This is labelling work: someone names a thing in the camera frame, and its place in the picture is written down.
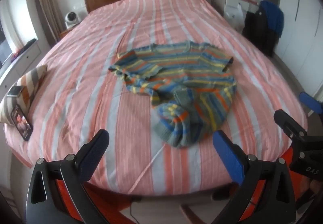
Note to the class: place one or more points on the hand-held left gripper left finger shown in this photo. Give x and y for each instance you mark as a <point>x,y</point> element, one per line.
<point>92,157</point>

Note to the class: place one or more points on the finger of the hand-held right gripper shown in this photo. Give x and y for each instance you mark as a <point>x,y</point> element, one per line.
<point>289,124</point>
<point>310,101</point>

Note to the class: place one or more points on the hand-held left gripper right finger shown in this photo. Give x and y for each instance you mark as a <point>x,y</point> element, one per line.
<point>228,158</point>

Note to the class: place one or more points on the striped knit sweater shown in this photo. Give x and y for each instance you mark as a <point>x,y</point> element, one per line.
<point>189,75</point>

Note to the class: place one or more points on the dark clothes on rack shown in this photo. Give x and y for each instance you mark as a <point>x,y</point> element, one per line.
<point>257,32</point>

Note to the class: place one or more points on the white wardrobe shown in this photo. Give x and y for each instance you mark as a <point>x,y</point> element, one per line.
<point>300,24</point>

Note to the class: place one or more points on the black smartphone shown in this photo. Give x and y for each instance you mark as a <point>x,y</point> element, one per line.
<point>22,123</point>

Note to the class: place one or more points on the bed with pink striped sheet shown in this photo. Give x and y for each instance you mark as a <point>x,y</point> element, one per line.
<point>83,75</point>

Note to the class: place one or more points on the blue garment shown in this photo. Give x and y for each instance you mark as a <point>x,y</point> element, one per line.
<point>273,15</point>

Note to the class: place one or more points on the brown striped cushion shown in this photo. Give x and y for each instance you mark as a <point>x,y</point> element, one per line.
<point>27,82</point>

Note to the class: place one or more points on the smartwatch on pillow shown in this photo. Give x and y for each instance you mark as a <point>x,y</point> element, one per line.
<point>14,91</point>

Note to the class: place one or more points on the white window-side cabinet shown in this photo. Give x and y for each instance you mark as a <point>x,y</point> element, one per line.
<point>21,67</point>

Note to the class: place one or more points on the white plastic bag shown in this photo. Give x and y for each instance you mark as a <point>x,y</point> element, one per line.
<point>234,15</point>

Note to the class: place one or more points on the wooden nightstand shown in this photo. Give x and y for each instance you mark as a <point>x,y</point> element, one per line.
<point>65,33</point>

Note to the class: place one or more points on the white desk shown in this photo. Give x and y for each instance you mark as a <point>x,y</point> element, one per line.
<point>233,0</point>

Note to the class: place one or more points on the dark cloth on cabinet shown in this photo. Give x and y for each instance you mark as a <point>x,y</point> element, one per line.
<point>26,47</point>

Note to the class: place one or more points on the white round fan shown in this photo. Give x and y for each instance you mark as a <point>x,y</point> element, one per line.
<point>72,18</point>

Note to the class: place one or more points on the window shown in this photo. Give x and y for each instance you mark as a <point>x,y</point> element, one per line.
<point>10,27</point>

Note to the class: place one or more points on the beige curtain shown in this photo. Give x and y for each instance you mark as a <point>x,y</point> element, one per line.
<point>46,4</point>

